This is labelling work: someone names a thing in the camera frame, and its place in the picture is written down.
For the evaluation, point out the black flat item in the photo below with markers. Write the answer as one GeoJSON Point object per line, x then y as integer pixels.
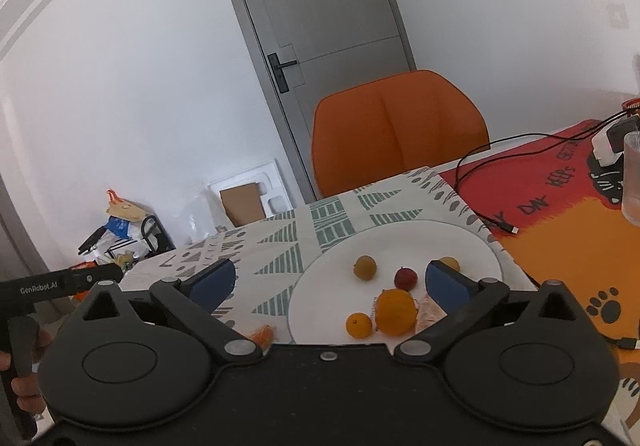
{"type": "Point", "coordinates": [91, 242]}

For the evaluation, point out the grey door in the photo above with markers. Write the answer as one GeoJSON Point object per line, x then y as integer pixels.
{"type": "Point", "coordinates": [320, 11]}

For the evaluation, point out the red orange table mat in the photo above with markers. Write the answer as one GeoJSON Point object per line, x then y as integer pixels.
{"type": "Point", "coordinates": [550, 236]}

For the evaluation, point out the clear plastic cup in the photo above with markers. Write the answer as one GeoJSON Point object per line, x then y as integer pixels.
{"type": "Point", "coordinates": [632, 176]}

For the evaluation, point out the blue plastic bag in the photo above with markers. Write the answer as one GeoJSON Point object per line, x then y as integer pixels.
{"type": "Point", "coordinates": [117, 227]}

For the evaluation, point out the clear plastic bag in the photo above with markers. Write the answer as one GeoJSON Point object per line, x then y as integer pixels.
{"type": "Point", "coordinates": [202, 218]}

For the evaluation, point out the white plate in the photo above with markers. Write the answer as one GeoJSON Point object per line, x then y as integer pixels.
{"type": "Point", "coordinates": [330, 286]}

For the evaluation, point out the person's left hand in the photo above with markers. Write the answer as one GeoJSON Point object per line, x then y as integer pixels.
{"type": "Point", "coordinates": [30, 391]}

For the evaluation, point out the white foam packing board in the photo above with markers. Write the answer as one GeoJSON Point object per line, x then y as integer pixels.
{"type": "Point", "coordinates": [272, 181]}

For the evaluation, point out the orange chair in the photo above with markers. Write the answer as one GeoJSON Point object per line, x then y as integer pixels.
{"type": "Point", "coordinates": [400, 136]}

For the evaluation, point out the small red fruit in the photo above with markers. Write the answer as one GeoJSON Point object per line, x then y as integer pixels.
{"type": "Point", "coordinates": [406, 279]}

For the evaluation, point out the white charger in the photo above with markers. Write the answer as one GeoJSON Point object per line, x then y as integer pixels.
{"type": "Point", "coordinates": [607, 146]}

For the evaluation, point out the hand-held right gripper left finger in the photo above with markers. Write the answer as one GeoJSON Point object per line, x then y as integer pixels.
{"type": "Point", "coordinates": [215, 285]}

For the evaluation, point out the brown cardboard piece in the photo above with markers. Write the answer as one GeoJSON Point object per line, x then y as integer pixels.
{"type": "Point", "coordinates": [242, 206]}

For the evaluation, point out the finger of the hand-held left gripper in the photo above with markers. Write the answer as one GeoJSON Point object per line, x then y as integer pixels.
{"type": "Point", "coordinates": [92, 276]}

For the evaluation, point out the brown kiwi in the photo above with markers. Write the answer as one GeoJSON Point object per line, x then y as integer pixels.
{"type": "Point", "coordinates": [450, 264]}
{"type": "Point", "coordinates": [364, 268]}

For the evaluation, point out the patterned tablecloth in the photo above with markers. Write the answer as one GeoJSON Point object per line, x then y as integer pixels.
{"type": "Point", "coordinates": [280, 236]}

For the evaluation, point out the small orange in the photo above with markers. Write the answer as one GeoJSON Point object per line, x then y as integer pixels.
{"type": "Point", "coordinates": [359, 325]}

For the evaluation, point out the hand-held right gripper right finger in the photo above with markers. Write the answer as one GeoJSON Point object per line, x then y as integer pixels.
{"type": "Point", "coordinates": [446, 290]}

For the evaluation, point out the brown paper bag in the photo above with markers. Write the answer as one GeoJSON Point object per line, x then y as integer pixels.
{"type": "Point", "coordinates": [125, 210]}

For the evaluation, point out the large orange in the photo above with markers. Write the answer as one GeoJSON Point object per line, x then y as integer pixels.
{"type": "Point", "coordinates": [396, 312]}

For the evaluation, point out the black metal rack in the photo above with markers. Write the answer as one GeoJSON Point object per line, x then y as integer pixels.
{"type": "Point", "coordinates": [160, 236]}

